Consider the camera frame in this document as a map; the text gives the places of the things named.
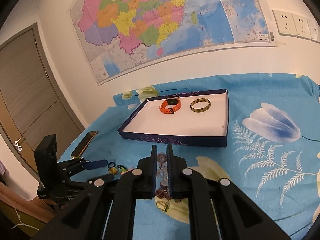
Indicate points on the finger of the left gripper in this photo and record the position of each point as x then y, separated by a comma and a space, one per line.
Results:
106, 178
92, 165

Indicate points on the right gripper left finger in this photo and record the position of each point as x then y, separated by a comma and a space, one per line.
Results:
105, 210

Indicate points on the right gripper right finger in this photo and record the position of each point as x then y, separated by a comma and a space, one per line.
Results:
218, 209

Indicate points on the green gold chain pendant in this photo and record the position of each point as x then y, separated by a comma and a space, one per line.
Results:
162, 205

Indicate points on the orange smartwatch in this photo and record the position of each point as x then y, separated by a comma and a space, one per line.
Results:
170, 106

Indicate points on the yellow black bangle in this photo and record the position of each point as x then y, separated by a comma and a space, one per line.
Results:
200, 105

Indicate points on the smartphone with gold edge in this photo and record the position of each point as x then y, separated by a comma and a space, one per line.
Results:
83, 144

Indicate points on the brown wooden door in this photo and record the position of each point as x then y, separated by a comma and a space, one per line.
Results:
32, 103

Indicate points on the blue floral bed sheet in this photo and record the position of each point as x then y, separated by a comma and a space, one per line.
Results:
260, 131

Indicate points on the dark blue shallow box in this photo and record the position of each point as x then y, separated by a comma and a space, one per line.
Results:
207, 129

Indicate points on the colourful wall map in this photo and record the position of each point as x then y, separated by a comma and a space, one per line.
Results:
119, 36

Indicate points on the white wall socket panel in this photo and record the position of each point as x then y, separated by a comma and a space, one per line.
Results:
289, 24

